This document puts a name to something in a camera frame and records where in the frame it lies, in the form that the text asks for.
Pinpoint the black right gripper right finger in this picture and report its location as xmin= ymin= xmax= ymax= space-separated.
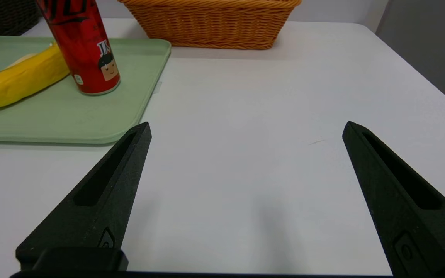
xmin=342 ymin=121 xmax=445 ymax=278

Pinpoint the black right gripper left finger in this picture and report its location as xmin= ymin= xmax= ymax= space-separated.
xmin=16 ymin=122 xmax=152 ymax=271

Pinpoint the yellow banana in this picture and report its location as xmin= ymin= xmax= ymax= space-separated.
xmin=0 ymin=42 xmax=70 ymax=109

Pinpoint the red soda can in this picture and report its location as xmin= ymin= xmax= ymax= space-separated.
xmin=36 ymin=0 xmax=121 ymax=96

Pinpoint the dark brown wicker basket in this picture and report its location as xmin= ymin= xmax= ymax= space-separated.
xmin=0 ymin=0 xmax=41 ymax=36

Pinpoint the orange wicker basket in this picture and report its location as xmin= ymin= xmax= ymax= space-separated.
xmin=117 ymin=0 xmax=302 ymax=50

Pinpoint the light green plastic tray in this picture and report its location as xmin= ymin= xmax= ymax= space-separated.
xmin=0 ymin=36 xmax=172 ymax=145

